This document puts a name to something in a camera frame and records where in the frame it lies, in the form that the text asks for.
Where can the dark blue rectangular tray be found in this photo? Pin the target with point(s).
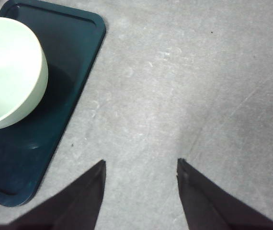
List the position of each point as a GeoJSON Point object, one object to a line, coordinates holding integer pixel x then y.
{"type": "Point", "coordinates": [71, 40]}

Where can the green ceramic bowl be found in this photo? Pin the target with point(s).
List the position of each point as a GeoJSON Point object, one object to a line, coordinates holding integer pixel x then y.
{"type": "Point", "coordinates": [23, 71]}

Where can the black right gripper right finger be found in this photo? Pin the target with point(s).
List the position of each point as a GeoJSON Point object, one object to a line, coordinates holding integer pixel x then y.
{"type": "Point", "coordinates": [209, 206]}

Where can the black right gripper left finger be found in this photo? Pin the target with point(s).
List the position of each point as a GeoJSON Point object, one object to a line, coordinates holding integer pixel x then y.
{"type": "Point", "coordinates": [74, 208]}

